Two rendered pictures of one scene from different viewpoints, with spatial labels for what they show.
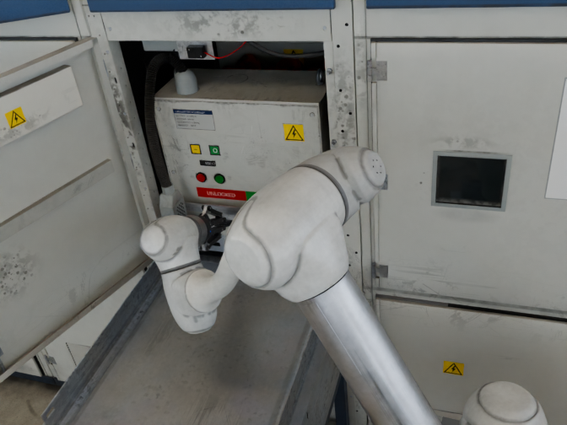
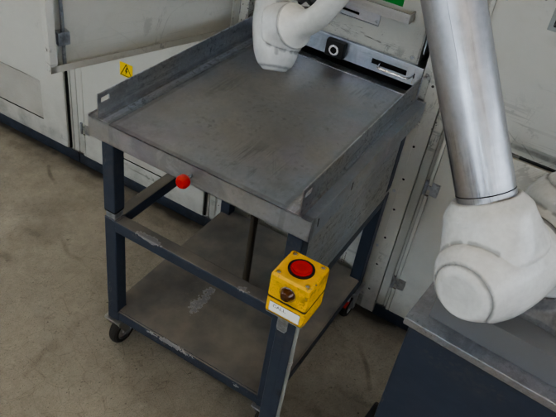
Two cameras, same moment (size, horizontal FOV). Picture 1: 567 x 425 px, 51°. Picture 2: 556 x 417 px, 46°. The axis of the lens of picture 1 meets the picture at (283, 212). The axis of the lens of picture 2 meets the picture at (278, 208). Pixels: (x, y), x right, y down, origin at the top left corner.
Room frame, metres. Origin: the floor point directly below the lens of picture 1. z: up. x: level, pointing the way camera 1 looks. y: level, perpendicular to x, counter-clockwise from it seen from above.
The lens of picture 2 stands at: (-0.33, 0.09, 1.70)
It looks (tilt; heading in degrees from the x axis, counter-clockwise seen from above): 38 degrees down; 4
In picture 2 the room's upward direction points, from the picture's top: 10 degrees clockwise
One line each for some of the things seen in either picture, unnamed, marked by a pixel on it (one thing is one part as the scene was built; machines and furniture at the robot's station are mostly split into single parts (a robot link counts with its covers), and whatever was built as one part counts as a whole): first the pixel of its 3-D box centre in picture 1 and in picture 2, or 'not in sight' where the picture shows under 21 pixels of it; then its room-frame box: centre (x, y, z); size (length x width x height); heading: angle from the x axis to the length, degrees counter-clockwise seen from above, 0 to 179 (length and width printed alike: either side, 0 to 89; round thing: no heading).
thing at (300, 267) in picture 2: not in sight; (301, 270); (0.52, 0.08, 0.90); 0.04 x 0.04 x 0.02
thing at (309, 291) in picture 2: not in sight; (297, 289); (0.52, 0.08, 0.85); 0.08 x 0.08 x 0.10; 69
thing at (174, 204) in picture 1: (175, 215); not in sight; (1.52, 0.33, 1.04); 0.08 x 0.05 x 0.17; 159
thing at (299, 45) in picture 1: (294, 61); not in sight; (2.04, -0.10, 1.28); 0.58 x 0.02 x 0.19; 69
